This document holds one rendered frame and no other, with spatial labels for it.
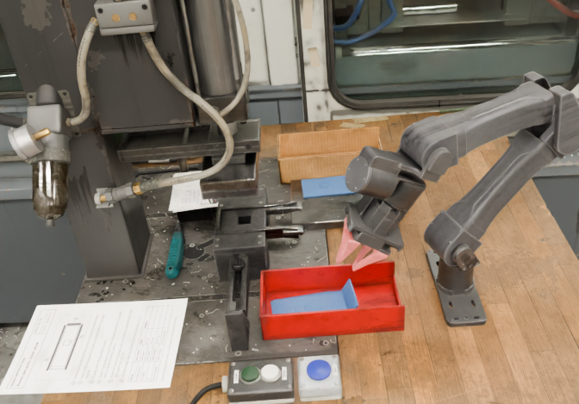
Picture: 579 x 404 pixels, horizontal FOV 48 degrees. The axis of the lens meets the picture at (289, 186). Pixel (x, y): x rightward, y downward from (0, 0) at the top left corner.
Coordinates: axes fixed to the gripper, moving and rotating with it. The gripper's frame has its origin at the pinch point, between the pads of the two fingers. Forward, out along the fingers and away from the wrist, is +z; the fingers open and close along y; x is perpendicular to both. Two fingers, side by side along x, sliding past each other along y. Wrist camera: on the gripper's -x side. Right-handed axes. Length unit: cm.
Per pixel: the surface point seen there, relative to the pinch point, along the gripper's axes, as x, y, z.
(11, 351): -83, 45, 149
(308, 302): -2.5, 0.0, 13.3
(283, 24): -81, 16, -8
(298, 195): -35.3, 1.9, 12.0
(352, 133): -55, -8, 1
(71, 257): -86, 40, 98
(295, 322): 5.3, 3.6, 12.2
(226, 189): -9.6, 22.7, 2.3
